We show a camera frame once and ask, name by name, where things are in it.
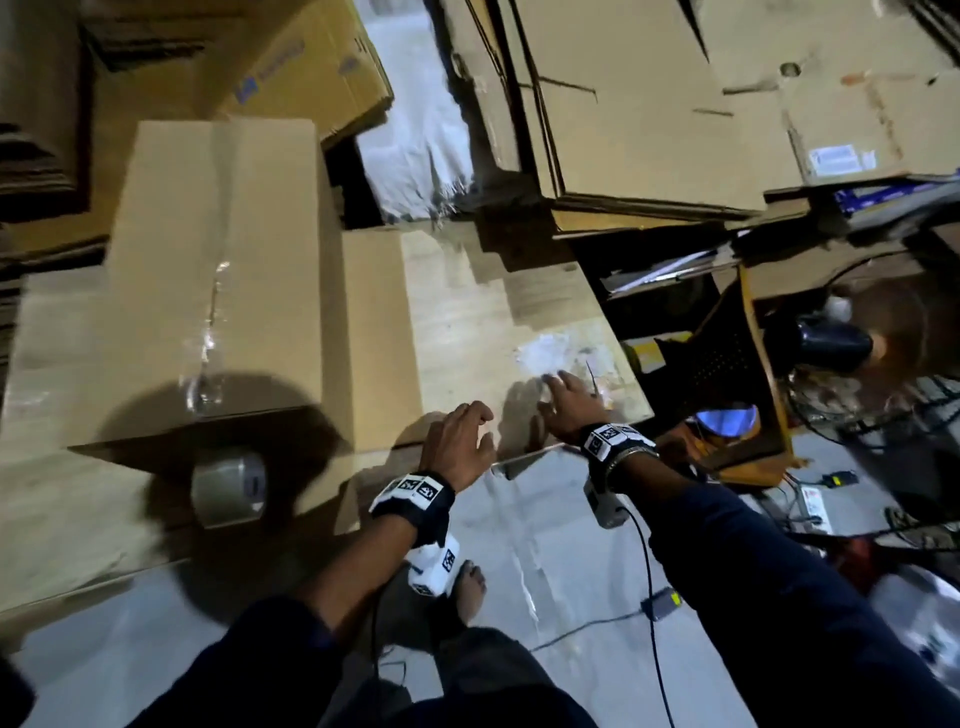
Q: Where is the person's right hand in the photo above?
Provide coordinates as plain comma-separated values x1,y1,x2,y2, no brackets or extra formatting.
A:
535,369,618,449

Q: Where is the person's left hand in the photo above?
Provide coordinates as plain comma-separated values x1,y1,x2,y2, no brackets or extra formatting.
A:
415,399,501,495

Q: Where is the clear tape roll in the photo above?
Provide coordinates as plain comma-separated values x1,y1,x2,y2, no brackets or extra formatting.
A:
189,445,272,531

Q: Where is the brown cardboard box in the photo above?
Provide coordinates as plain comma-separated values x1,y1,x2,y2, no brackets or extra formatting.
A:
58,115,426,480

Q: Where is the person's right forearm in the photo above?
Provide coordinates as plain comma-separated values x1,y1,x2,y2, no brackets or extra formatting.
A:
612,454,960,728

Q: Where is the person's left forearm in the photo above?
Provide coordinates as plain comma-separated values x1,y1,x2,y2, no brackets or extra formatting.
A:
132,510,417,728

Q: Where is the person's bare foot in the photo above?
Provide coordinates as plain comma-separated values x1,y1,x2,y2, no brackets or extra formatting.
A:
453,561,491,629

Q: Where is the person's trouser leg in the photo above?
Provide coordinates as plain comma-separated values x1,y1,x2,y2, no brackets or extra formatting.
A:
334,570,605,728

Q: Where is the pile of brown cartons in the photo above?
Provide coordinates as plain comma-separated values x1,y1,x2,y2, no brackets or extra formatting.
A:
439,0,960,242

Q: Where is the black right wrist band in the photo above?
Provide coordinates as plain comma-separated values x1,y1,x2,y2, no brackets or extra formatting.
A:
580,420,663,495

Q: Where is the black wrist band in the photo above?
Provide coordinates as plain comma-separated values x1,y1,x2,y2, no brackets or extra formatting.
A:
580,420,663,495
366,468,459,549

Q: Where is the black left wrist band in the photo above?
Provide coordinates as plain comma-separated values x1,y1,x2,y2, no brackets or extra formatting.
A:
366,468,459,549

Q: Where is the plywood work board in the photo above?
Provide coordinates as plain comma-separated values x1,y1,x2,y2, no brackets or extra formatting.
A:
0,222,656,620

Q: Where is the blue glowing device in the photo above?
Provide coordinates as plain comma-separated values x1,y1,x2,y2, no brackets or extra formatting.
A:
696,405,762,443

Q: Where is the black power adapter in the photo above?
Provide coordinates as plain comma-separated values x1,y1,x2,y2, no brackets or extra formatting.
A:
640,586,687,623

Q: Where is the white plastic sack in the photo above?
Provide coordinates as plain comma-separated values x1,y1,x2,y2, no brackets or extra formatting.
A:
351,0,485,227

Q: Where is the blue white printed bag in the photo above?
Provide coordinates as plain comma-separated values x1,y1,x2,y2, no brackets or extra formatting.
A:
831,178,960,218

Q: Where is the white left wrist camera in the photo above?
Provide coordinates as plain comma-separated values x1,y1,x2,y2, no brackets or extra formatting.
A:
403,535,468,600

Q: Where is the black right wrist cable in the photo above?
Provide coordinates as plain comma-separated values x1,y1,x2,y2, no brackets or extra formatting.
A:
621,501,680,728

